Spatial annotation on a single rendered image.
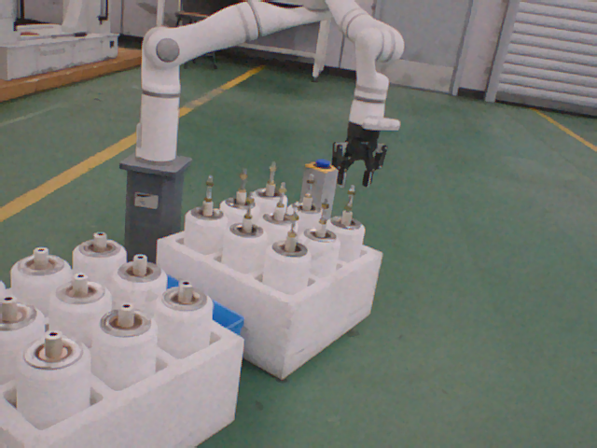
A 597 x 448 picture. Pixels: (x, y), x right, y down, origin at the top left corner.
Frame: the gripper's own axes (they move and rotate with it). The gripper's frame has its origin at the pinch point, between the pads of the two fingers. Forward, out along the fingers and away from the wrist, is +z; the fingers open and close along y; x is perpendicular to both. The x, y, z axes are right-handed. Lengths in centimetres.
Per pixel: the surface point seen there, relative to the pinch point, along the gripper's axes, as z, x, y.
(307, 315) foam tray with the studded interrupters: 22.5, 18.6, 18.8
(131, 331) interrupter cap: 10, 34, 58
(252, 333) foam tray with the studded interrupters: 28.7, 13.6, 28.3
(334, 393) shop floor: 35.9, 28.3, 15.3
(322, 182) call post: 7.7, -20.9, -4.4
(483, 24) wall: -37, -354, -372
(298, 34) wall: -1, -457, -219
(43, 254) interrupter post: 8, 11, 68
